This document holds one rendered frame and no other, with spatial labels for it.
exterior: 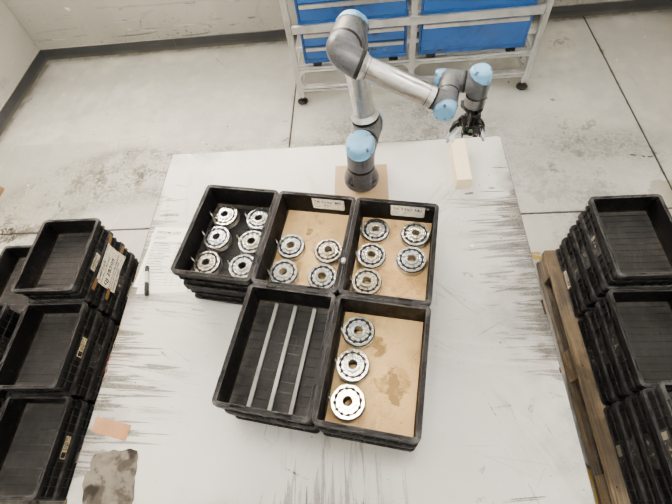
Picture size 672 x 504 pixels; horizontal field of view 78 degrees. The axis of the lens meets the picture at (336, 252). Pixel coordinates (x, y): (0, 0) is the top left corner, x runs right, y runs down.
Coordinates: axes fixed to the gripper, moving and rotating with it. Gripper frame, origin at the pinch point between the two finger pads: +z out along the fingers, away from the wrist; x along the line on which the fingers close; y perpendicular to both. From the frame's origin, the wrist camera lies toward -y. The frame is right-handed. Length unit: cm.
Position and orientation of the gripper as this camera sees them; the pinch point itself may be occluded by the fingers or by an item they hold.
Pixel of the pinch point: (464, 141)
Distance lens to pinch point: 186.6
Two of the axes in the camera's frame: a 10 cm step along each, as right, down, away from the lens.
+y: -0.2, 8.5, -5.2
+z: 0.9, 5.2, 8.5
